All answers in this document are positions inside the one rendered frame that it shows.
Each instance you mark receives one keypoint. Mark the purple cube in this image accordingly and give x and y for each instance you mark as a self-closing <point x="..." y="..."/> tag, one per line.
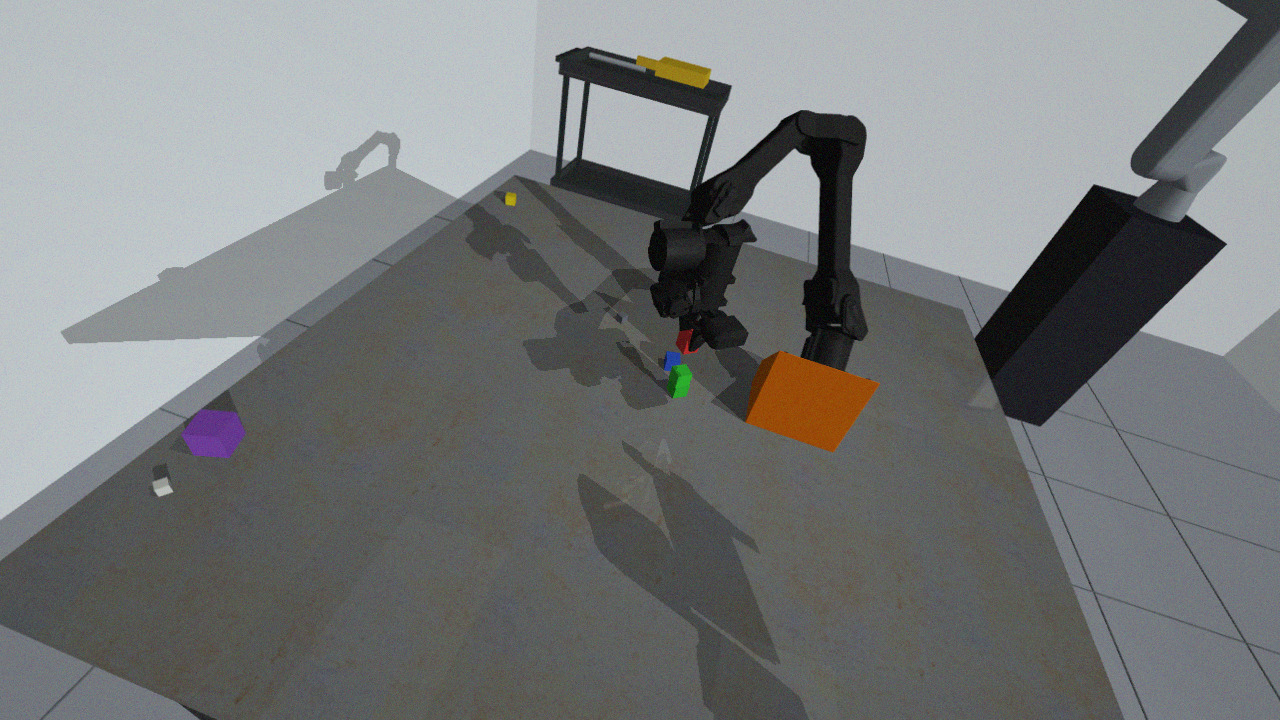
<point x="213" y="433"/>

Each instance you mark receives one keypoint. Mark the red block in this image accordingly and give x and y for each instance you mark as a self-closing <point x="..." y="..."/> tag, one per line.
<point x="683" y="341"/>

